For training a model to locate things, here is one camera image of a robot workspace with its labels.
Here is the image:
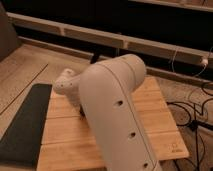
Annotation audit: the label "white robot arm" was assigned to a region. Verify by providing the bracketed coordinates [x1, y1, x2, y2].
[53, 54, 162, 171]

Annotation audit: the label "wooden table board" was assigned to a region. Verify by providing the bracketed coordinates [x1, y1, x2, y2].
[36, 76, 189, 171]

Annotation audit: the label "dark green mat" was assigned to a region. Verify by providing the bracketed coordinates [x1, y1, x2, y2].
[0, 84, 52, 166]

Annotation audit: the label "white wall plug cable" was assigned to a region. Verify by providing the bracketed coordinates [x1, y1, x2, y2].
[171, 44, 213, 79]

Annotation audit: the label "black floor cables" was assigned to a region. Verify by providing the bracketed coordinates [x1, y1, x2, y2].
[166, 78, 213, 171]

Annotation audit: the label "grey chair corner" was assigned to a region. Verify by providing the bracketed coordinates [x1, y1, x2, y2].
[0, 2, 21, 62]

